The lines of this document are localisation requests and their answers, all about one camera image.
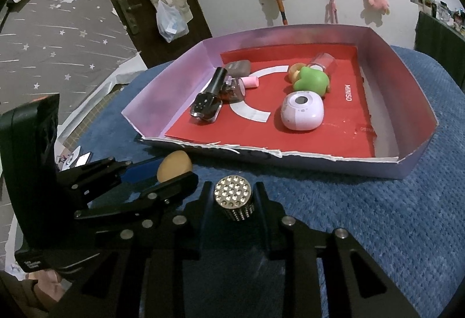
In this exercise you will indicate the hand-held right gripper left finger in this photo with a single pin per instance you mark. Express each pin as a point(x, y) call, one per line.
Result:
point(205, 205)

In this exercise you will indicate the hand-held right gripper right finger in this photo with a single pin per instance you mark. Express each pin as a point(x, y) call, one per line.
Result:
point(261, 205)

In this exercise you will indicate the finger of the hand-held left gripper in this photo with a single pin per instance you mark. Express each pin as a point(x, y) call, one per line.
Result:
point(170, 189)
point(141, 171)

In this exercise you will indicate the rhinestone studded cylinder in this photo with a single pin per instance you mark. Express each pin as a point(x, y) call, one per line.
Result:
point(232, 191)

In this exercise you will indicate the black starry perfume bottle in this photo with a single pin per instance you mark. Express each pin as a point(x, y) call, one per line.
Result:
point(205, 105)

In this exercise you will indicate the lilac cardboard box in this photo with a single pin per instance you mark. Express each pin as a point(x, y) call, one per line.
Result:
point(174, 85)

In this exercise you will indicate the lilac round device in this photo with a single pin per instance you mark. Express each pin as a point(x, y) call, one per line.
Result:
point(301, 118)

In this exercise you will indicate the purple nail polish bottle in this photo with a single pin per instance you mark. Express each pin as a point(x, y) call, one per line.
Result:
point(232, 92)

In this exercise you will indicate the green frog toy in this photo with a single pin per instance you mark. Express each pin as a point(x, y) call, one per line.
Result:
point(312, 80)

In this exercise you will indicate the brown earbuds case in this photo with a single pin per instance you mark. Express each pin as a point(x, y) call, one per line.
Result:
point(238, 67)

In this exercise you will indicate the clear glass cup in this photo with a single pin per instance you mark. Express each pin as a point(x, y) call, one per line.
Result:
point(325, 62)

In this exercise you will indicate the person's left hand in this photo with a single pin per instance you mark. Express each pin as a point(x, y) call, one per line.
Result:
point(45, 283)

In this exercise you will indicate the glossy foil packet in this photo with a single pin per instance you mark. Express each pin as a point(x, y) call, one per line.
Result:
point(78, 158)

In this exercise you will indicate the red paper sheet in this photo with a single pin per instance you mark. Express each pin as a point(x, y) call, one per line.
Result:
point(327, 136)

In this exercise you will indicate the clear plastic bag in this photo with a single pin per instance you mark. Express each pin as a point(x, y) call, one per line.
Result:
point(170, 24)

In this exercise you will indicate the pink folding stand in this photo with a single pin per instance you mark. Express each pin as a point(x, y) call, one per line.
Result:
point(331, 11)

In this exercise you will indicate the dark green clothed table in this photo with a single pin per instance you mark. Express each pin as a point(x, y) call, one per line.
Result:
point(436, 38)

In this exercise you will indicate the row of bottles on table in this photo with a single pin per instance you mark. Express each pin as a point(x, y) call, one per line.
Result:
point(454, 18)

